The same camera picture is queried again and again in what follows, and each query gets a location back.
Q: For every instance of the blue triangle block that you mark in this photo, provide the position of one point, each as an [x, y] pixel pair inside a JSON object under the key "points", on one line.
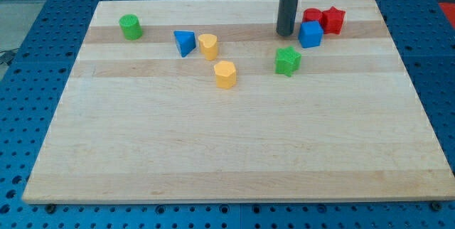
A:
{"points": [[185, 42]]}

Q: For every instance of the blue cube block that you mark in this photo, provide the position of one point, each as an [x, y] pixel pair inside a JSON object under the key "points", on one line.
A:
{"points": [[310, 34]]}

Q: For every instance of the red cylinder block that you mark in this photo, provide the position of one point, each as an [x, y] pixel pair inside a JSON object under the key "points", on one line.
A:
{"points": [[312, 14]]}

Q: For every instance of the green star block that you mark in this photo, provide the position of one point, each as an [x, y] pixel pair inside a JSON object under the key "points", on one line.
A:
{"points": [[287, 60]]}

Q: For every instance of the red object at right edge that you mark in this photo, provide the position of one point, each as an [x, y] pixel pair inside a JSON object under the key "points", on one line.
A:
{"points": [[449, 11]]}

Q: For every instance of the yellow hexagon block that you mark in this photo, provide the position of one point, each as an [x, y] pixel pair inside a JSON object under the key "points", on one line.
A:
{"points": [[225, 74]]}

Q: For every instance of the red star block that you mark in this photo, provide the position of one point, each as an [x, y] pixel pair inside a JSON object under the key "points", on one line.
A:
{"points": [[333, 20]]}

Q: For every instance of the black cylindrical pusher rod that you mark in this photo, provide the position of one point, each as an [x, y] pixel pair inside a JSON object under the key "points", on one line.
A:
{"points": [[286, 17]]}

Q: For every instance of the green cylinder block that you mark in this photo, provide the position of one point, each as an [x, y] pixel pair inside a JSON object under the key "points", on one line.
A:
{"points": [[130, 27]]}

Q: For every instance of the wooden board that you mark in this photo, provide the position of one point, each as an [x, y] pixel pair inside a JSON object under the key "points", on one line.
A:
{"points": [[137, 123]]}

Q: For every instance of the yellow heart block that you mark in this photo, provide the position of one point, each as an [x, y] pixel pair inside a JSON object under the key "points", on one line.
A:
{"points": [[208, 44]]}

